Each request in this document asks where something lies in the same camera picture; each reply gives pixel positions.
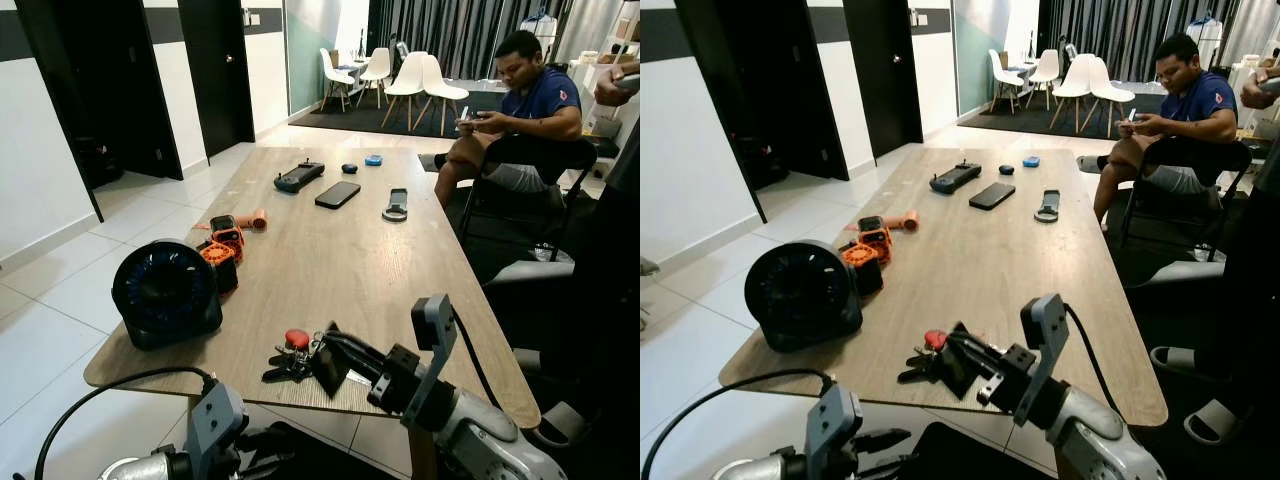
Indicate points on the grey slipper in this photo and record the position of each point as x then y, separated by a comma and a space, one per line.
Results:
1172, 358
528, 362
1213, 422
562, 425

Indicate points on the key bunch with red cap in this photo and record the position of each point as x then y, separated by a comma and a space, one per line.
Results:
290, 360
920, 362

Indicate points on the white dining chair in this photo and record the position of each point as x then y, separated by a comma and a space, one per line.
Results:
1003, 72
440, 85
1045, 68
408, 78
1077, 80
1108, 88
335, 70
376, 68

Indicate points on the orange black power tool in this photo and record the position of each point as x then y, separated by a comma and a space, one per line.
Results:
222, 250
872, 250

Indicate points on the black closed door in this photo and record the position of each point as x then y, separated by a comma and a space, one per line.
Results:
880, 70
215, 70

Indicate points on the black smartphone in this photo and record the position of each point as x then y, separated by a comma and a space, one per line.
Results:
338, 195
991, 196

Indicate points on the black and red object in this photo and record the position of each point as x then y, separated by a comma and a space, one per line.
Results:
755, 160
100, 160

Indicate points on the grey striped curtain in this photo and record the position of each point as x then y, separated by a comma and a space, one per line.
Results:
460, 30
1130, 30

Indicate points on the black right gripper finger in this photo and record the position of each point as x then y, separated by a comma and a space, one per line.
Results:
958, 370
330, 368
355, 345
980, 342

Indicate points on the black open door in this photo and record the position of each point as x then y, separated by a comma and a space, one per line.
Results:
780, 70
110, 70

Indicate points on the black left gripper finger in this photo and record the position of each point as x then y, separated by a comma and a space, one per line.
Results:
888, 438
882, 462
278, 462
282, 438

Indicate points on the orange cylinder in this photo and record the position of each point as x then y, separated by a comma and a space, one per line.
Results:
252, 219
903, 220

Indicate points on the wooden table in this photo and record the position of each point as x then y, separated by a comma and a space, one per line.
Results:
330, 270
1000, 280

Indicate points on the black folding chair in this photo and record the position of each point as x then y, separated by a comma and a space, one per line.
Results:
540, 160
1195, 160

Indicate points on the dark floor rug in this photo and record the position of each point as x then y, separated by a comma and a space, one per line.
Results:
1010, 118
350, 118

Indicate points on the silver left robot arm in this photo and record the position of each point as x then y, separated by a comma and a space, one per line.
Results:
140, 470
760, 470

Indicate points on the seated person in blue shirt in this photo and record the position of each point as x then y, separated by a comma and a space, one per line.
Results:
530, 100
1190, 105

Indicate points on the black round table fan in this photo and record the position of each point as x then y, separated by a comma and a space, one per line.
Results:
800, 295
165, 295

